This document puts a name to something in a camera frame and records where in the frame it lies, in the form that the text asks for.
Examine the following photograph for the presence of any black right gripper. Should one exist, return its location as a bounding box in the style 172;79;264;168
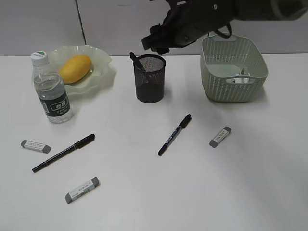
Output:
141;0;235;55

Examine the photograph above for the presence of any black marker pen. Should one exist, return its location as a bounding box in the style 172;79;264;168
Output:
129;52;154;84
158;114;192;156
32;134;95;173

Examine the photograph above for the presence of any yellow mango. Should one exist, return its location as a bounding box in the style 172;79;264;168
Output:
58;55;92;84

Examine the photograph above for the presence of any white waste paper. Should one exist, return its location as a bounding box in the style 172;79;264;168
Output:
231;67;251;84

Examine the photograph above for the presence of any clear plastic water bottle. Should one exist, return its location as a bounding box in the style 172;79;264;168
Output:
30;51;73;124

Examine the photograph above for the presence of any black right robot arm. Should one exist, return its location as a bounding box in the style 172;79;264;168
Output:
141;0;308;55

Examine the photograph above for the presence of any black mesh pen holder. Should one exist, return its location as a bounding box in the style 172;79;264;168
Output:
133;54;166;103

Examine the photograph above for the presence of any pale green wavy glass plate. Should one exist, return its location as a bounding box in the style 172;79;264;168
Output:
48;45;112;95

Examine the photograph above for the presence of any pale green woven plastic basket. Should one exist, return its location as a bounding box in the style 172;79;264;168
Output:
200;35;268;103

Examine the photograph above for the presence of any grey white eraser right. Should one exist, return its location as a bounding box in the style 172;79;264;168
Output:
209;126;231;148

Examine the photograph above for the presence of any grey white eraser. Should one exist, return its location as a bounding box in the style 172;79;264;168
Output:
21;140;51;154
209;126;231;148
65;177;100;204

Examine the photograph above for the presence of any grey white eraser front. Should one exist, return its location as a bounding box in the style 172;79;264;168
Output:
65;177;100;204

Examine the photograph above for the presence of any grey white eraser far left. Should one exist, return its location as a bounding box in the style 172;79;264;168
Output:
21;140;51;154

